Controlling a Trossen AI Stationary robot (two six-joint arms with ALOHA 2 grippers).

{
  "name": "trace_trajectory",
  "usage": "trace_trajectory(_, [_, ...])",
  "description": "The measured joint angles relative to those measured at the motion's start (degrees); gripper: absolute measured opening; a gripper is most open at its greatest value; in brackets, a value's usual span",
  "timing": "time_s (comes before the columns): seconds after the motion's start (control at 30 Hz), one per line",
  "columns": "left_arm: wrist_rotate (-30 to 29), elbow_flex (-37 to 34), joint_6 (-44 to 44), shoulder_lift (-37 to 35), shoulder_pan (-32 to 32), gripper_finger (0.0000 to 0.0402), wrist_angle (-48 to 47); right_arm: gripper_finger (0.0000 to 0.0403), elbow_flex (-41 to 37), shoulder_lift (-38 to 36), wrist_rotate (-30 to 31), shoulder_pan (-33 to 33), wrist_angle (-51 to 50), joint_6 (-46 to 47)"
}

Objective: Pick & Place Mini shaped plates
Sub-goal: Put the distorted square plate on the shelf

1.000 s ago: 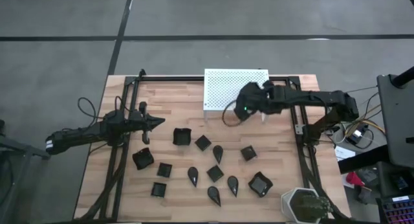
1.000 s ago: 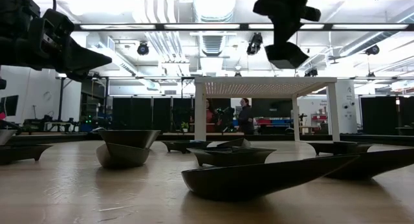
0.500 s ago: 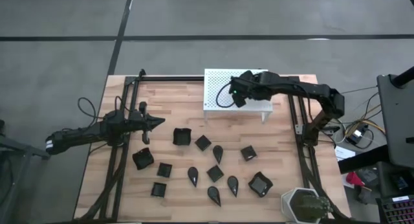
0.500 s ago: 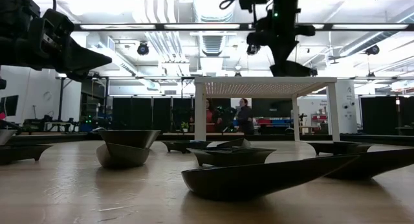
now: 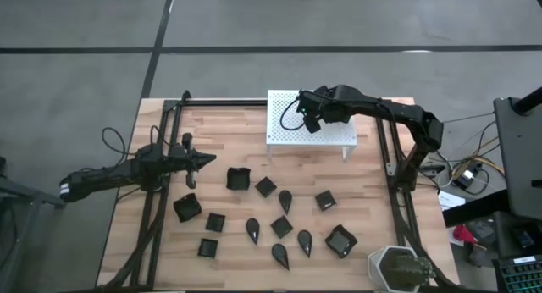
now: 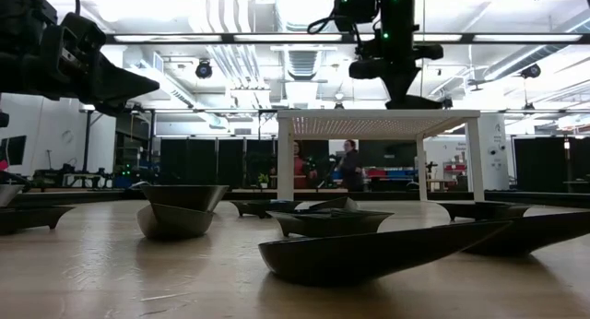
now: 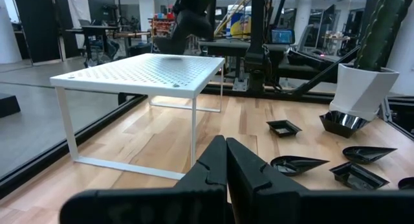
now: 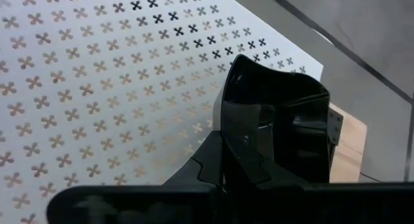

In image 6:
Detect black monitor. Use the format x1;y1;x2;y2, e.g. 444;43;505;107
0;135;28;167

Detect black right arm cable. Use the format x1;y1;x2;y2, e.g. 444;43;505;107
306;7;340;35

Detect black partition wall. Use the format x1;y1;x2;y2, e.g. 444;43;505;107
159;137;277;192
513;136;590;194

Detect black teardrop plate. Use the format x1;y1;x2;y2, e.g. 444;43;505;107
136;202;214;241
257;219;513;286
462;210;590;258
307;196;359;213

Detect small black square plate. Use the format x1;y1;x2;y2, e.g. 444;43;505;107
266;207;395;238
0;205;76;236
230;198;303;219
436;201;532;222

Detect black table frame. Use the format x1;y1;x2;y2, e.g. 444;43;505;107
0;188;590;209

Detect small parts shelf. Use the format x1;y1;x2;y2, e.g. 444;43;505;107
442;159;466;192

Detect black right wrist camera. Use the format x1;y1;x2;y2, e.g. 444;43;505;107
332;0;383;26

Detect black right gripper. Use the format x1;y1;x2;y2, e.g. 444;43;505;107
348;5;444;103

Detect black vertical pole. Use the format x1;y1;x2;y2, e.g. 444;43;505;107
82;110;93;172

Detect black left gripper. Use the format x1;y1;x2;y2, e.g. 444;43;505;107
27;12;160;118

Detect white round pillar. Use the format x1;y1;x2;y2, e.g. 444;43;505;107
481;113;511;192

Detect white perforated metal shelf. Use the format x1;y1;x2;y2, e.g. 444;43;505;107
276;109;486;204

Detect background workbench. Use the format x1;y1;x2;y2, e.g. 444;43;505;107
34;164;114;190

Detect person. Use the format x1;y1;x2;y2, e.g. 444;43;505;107
293;141;319;190
338;139;366;193

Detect red and blue storage bins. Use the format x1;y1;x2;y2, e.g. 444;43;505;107
366;168;419;180

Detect black wall screen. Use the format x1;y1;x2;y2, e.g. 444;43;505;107
363;140;419;169

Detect dark equipment rack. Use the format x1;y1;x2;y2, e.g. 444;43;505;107
114;114;154;190

